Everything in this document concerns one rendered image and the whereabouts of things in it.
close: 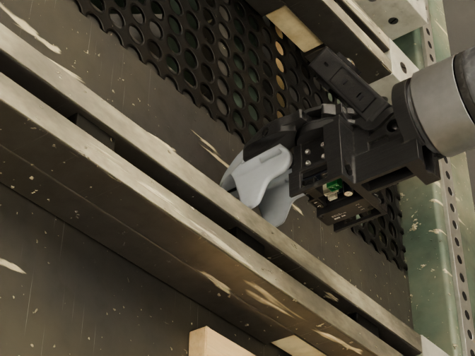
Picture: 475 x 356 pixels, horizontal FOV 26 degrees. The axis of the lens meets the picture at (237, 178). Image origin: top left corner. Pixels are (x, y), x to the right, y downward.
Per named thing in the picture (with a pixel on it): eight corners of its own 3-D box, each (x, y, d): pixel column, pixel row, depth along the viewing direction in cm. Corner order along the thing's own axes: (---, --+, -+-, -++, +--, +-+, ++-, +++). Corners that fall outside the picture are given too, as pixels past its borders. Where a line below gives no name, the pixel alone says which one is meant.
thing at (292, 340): (317, 372, 99) (343, 364, 97) (268, 342, 94) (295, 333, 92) (316, 344, 101) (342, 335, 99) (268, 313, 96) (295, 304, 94)
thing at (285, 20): (304, 54, 123) (324, 43, 121) (264, 15, 118) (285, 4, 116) (303, 35, 125) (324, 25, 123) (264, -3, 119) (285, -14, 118)
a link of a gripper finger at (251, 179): (198, 220, 90) (284, 184, 86) (200, 165, 94) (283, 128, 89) (220, 235, 92) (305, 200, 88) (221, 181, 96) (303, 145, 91)
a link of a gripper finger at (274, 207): (220, 235, 92) (305, 200, 88) (221, 181, 96) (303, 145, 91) (241, 249, 94) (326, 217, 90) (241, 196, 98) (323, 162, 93)
